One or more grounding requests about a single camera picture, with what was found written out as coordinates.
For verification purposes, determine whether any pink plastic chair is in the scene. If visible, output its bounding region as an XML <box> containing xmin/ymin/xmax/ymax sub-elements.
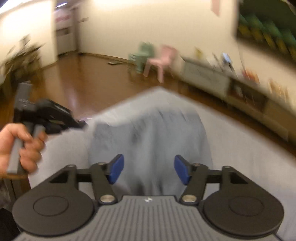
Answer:
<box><xmin>144</xmin><ymin>45</ymin><xmax>178</xmax><ymax>84</ymax></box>

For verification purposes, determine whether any long grey TV cabinet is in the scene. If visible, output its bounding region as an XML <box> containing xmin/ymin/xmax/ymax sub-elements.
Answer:
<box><xmin>181</xmin><ymin>56</ymin><xmax>295</xmax><ymax>142</ymax></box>

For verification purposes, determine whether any green plastic chair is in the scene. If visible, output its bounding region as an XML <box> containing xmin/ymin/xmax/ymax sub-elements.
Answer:
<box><xmin>128</xmin><ymin>42</ymin><xmax>154</xmax><ymax>73</ymax></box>

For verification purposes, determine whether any grey garment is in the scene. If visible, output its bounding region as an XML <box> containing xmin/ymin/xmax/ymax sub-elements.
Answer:
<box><xmin>88</xmin><ymin>110</ymin><xmax>213</xmax><ymax>197</ymax></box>

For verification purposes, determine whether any wall painting green yellow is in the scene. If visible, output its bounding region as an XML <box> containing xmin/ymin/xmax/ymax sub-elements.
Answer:
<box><xmin>236</xmin><ymin>1</ymin><xmax>295</xmax><ymax>64</ymax></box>

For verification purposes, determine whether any person's left hand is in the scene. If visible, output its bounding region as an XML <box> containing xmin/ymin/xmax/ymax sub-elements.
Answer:
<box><xmin>1</xmin><ymin>123</ymin><xmax>47</xmax><ymax>176</ymax></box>

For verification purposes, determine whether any small camera on tripod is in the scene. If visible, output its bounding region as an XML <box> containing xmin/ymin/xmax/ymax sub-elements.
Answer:
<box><xmin>221</xmin><ymin>52</ymin><xmax>234</xmax><ymax>71</ymax></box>

